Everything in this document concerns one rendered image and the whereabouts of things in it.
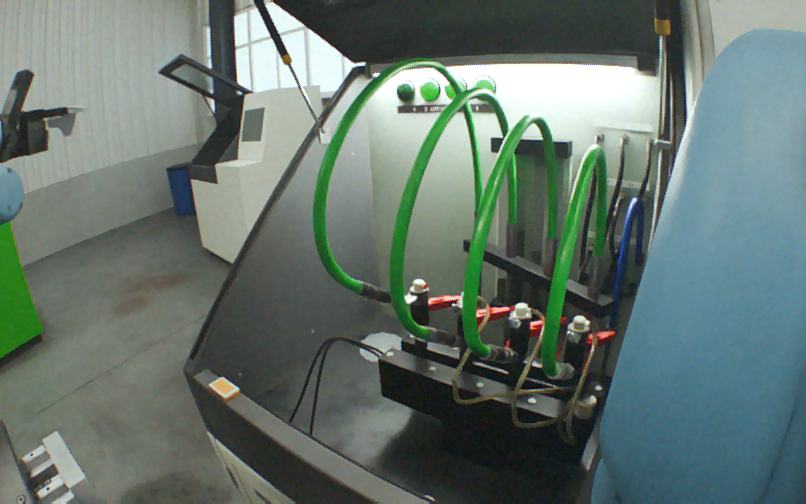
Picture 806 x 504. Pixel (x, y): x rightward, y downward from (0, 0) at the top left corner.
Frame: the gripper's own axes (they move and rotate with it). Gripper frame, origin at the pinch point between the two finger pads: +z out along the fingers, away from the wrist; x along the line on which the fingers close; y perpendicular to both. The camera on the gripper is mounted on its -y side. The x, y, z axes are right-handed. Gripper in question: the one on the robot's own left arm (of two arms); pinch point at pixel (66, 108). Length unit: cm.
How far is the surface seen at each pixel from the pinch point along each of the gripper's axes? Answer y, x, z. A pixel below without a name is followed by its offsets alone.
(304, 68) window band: -33, -105, 514
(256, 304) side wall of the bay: 38, 43, 4
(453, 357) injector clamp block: 37, 79, -7
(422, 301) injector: 28, 74, -7
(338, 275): 20, 64, -20
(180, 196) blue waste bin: 154, -289, 481
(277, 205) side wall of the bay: 21, 45, 11
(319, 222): 13, 62, -21
